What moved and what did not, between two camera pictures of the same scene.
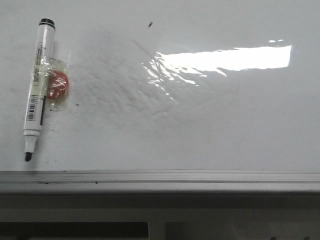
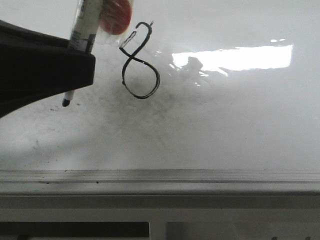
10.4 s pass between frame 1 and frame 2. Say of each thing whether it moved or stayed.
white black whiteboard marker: moved
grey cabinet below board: stayed
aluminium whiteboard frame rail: stayed
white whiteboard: stayed
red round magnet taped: moved
